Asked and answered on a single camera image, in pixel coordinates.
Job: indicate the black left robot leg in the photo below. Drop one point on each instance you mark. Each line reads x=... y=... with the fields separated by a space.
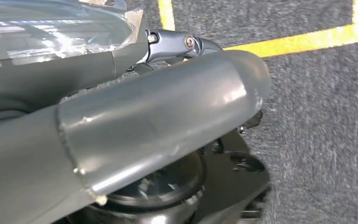
x=166 y=191

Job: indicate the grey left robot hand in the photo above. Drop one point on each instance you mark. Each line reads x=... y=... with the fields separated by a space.
x=166 y=108

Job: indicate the yellow floor tape square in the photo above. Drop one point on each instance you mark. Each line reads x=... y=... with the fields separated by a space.
x=305 y=40

